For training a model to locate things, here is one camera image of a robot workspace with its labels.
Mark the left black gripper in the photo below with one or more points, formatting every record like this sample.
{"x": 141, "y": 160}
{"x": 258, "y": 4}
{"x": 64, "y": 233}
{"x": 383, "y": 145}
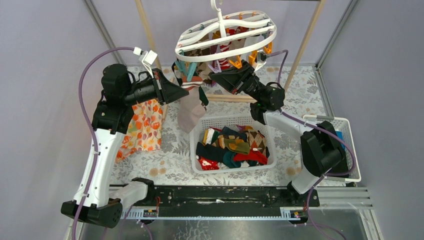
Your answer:
{"x": 157, "y": 87}

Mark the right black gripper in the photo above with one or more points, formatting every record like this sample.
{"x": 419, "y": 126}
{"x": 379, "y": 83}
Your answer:
{"x": 236, "y": 80}

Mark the beige sock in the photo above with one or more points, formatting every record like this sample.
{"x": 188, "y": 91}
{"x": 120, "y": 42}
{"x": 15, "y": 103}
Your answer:
{"x": 192, "y": 106}

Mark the white oval sock hanger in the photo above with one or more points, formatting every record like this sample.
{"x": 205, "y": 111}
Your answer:
{"x": 225, "y": 29}

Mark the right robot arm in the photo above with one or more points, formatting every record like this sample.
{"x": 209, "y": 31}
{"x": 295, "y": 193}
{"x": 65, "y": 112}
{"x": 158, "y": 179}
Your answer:
{"x": 321, "y": 149}

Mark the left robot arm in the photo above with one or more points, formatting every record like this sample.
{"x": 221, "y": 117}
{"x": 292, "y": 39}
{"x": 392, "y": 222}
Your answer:
{"x": 92, "y": 203}

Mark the orange clothespin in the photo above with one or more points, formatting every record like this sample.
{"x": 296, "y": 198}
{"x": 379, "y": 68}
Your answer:
{"x": 268, "y": 49}
{"x": 252, "y": 57}
{"x": 237, "y": 62}

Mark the purple clothespin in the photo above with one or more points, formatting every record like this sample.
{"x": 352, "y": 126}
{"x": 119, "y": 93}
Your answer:
{"x": 215, "y": 66}

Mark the floral orange cloth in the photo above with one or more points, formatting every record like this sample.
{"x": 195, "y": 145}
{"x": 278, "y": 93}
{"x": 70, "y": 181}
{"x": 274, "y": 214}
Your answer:
{"x": 144, "y": 131}

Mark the white sock laundry basket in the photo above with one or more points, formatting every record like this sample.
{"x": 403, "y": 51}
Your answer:
{"x": 213, "y": 130}

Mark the olive green sock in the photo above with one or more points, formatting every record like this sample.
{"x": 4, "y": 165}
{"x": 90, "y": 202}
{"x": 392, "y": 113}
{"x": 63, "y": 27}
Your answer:
{"x": 236, "y": 145}

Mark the black sock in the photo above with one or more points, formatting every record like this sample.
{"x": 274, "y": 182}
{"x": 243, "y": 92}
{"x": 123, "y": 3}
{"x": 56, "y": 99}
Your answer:
{"x": 210, "y": 152}

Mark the red sock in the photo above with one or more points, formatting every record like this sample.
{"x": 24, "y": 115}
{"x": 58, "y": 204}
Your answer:
{"x": 256, "y": 157}

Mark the white side basket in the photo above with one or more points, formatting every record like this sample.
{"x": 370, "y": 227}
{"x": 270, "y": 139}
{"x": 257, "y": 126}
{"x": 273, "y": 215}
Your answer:
{"x": 343, "y": 126}

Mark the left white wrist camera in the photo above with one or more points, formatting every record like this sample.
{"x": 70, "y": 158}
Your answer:
{"x": 147, "y": 58}

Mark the wooden drying rack frame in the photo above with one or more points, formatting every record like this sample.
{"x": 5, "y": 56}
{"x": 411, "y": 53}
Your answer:
{"x": 240, "y": 98}

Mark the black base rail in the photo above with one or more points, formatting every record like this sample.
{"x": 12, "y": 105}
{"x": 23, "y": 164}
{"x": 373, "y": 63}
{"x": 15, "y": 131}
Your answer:
{"x": 264, "y": 196}

